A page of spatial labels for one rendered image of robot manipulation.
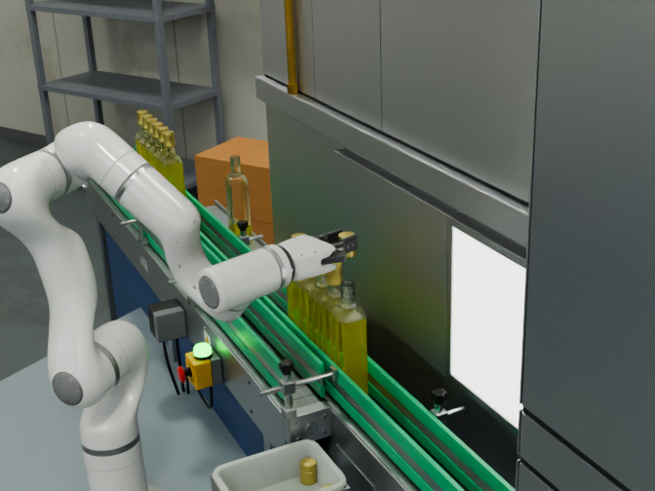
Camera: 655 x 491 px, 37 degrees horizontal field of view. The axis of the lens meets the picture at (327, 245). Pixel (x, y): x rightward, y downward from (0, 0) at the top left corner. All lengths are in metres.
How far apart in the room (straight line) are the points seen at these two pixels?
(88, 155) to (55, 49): 5.72
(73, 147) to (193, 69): 4.72
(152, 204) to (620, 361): 1.03
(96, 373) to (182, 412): 0.72
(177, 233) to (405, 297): 0.52
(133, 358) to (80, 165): 0.44
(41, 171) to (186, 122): 4.81
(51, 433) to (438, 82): 1.40
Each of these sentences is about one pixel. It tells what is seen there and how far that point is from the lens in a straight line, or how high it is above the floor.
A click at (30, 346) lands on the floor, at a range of 4.73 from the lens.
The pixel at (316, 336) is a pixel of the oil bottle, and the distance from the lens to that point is 2.09.
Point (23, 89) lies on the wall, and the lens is 7.90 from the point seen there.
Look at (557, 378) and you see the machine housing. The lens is 1.00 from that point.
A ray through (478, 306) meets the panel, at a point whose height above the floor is 1.35.
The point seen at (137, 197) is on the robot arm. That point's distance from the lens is 1.75.
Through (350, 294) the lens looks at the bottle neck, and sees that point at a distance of 1.94.
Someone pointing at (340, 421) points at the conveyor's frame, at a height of 1.04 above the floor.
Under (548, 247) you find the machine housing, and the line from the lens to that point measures 0.95.
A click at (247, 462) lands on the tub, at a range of 1.96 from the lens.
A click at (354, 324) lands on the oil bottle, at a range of 1.95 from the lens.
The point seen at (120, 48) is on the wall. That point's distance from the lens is 6.95.
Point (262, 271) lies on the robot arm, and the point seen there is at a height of 1.43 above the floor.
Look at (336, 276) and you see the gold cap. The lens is 1.97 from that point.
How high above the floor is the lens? 2.14
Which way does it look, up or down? 23 degrees down
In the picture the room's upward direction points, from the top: 2 degrees counter-clockwise
